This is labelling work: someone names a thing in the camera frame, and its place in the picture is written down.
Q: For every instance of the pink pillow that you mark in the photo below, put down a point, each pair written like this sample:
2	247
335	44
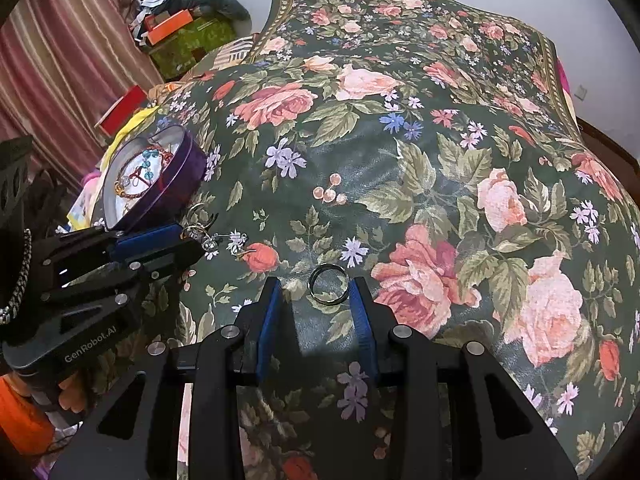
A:
565	80

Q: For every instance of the orange object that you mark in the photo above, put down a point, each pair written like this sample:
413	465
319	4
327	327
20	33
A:
22	415

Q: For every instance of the floral blanket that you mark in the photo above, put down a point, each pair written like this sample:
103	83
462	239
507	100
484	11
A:
450	160

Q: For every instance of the orange box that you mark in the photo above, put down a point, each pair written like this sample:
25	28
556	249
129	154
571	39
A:
170	27

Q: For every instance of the purple heart-shaped tin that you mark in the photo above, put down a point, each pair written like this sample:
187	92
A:
190	170

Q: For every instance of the red box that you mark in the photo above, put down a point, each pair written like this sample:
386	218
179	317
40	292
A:
120	110

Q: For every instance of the black slotted plastic object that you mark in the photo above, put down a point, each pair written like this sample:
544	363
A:
15	170

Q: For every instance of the striped red curtain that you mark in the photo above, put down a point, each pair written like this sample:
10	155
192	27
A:
65	35

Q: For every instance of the white wall socket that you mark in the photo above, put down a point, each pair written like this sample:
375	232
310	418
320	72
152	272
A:
580	92

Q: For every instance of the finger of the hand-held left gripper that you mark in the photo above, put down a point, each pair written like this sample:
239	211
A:
170	260
145	242

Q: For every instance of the green patterned cloth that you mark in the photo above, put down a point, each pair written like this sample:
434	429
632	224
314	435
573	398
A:
195	47

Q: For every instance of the pink cloth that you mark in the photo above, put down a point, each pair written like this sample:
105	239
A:
94	182

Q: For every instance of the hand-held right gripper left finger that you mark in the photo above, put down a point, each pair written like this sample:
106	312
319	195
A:
267	330

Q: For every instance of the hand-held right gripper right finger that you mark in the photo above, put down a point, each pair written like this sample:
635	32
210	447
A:
362	330

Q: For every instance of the striped orange blanket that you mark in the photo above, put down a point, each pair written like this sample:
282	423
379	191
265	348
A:
230	52

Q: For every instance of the yellow cloth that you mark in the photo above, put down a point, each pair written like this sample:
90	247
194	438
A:
127	130

